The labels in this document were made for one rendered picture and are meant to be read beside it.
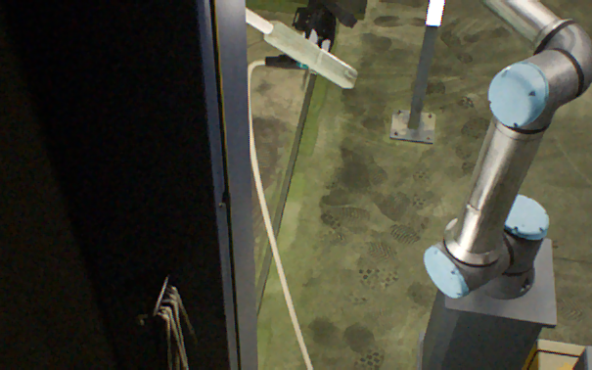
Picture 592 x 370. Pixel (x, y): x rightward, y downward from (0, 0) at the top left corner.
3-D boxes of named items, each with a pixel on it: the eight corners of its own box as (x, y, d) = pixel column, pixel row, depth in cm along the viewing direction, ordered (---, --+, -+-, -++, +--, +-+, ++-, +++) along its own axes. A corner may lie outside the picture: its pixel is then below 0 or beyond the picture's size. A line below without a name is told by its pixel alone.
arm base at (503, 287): (531, 251, 222) (540, 229, 214) (534, 303, 209) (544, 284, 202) (467, 241, 224) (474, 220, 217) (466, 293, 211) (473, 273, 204)
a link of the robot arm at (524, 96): (501, 284, 202) (600, 73, 144) (452, 313, 195) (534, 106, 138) (463, 244, 210) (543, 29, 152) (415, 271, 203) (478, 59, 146)
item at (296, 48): (300, 69, 204) (365, 71, 188) (296, 86, 203) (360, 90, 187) (162, -12, 170) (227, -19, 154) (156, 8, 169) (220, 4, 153)
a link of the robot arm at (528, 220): (547, 257, 208) (566, 217, 195) (502, 285, 201) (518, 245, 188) (508, 221, 216) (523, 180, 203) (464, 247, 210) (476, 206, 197)
